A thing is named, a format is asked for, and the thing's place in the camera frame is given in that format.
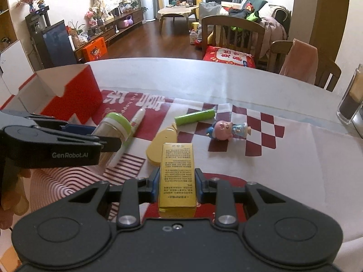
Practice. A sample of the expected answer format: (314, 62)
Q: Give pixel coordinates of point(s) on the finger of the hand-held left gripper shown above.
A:
(79, 129)
(112, 144)

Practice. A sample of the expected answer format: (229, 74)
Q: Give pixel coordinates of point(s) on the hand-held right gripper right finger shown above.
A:
(199, 188)

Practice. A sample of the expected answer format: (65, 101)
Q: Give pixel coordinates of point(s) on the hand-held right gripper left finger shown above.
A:
(155, 187)

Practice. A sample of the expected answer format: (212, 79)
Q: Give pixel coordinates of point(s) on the green lid clear jar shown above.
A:
(116, 124)

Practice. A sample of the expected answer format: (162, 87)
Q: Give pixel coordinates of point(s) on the gold rectangular box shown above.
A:
(177, 175)

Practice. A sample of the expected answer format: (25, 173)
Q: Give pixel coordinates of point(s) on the red cardboard box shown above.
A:
(82, 90)

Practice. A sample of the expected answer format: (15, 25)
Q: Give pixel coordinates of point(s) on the person's left hand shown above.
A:
(14, 204)

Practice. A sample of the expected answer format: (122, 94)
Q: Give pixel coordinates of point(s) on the yellow oval case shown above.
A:
(154, 150)

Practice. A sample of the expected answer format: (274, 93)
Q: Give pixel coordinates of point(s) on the white ointment tube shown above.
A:
(139, 119)

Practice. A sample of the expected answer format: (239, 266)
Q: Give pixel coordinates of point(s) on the red white printed tablecloth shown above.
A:
(255, 175)

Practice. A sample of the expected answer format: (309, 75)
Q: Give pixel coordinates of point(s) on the pink pig toy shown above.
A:
(224, 130)

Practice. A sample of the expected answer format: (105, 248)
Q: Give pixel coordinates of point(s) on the green tube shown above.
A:
(194, 117)

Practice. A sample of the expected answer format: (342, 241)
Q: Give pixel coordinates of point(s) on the orange gift box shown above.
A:
(95, 49)

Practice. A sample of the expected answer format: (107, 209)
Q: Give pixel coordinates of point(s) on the dark blue panel appliance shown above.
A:
(59, 45)

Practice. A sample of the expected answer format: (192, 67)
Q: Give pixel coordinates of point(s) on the white cabinet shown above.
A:
(15, 59)

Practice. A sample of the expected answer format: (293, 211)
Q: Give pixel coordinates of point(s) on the wooden TV cabinet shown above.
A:
(110, 32)

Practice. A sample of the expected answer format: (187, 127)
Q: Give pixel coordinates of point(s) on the pink toy bag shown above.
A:
(126, 22)

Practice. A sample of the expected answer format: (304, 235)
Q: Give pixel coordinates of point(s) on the black water dispenser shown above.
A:
(35, 19)

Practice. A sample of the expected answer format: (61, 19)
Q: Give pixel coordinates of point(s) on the clear water jug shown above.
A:
(193, 37)

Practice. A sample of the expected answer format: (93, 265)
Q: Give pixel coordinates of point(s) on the small yellow stool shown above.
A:
(194, 26)

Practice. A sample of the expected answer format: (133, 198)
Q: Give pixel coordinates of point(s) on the round coffee table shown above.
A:
(177, 11)

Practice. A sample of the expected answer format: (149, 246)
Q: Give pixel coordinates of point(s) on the white plastic bag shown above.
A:
(209, 10)

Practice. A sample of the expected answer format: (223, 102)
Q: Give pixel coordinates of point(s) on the wooden slat-back chair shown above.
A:
(232, 22)

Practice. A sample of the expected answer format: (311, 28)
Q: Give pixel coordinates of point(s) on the tall glass with dark contents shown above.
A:
(350, 102)

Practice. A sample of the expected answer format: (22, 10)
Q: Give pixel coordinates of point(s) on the pile of clothes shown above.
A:
(241, 12)

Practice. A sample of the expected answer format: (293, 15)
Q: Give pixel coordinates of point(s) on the sofa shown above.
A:
(272, 11)

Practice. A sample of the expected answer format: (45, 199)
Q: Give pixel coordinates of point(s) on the wooden wall shelf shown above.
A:
(5, 14)

